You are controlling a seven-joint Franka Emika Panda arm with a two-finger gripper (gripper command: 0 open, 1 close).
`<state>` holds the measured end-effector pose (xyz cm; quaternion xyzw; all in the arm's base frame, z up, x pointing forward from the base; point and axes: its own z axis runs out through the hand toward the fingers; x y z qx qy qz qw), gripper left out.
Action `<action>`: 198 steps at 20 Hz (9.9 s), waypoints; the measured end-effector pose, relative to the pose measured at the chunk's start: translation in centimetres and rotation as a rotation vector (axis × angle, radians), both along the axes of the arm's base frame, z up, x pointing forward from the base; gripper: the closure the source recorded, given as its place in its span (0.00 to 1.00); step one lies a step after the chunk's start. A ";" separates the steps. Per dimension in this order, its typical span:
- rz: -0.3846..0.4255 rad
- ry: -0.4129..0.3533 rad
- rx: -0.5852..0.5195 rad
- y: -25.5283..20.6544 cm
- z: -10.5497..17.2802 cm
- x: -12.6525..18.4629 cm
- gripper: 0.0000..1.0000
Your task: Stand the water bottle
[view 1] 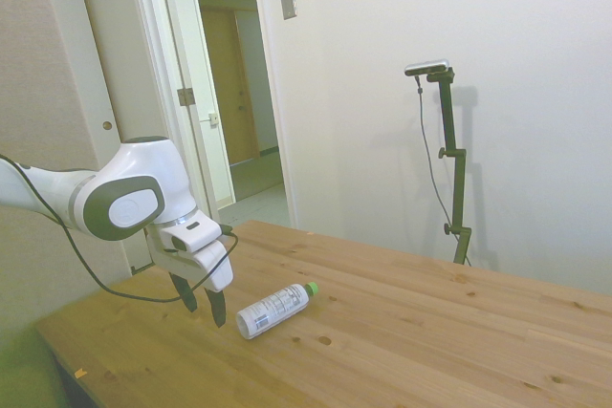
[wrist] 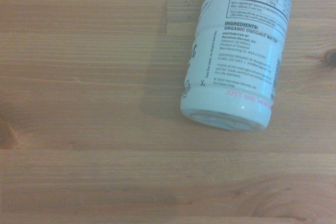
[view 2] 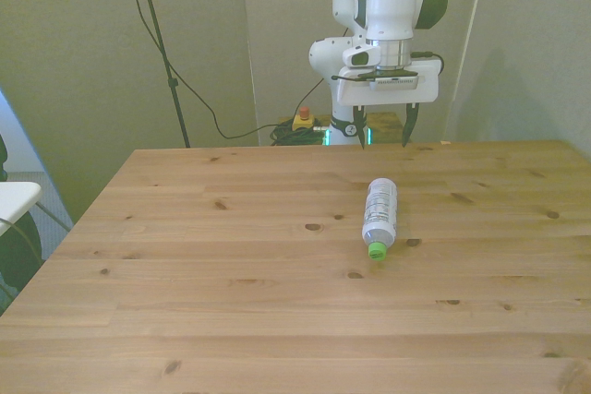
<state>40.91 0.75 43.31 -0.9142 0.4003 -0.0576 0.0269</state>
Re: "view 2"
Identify white plastic seat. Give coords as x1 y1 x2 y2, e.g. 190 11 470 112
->
0 181 43 236

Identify yellow emergency stop button box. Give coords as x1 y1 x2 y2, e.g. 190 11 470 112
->
291 106 318 134

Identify coiled green black cables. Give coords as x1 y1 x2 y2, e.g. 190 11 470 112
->
269 120 332 148

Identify black camera stand pole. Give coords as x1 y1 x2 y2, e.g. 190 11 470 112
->
130 0 192 149

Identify clear water bottle green cap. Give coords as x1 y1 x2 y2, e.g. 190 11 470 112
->
361 176 399 263

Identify white gripper block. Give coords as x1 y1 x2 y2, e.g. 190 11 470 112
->
335 57 440 151

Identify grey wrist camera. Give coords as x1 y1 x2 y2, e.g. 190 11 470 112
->
368 69 422 91

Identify black stand cable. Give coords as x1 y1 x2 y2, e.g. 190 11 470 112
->
115 0 283 140

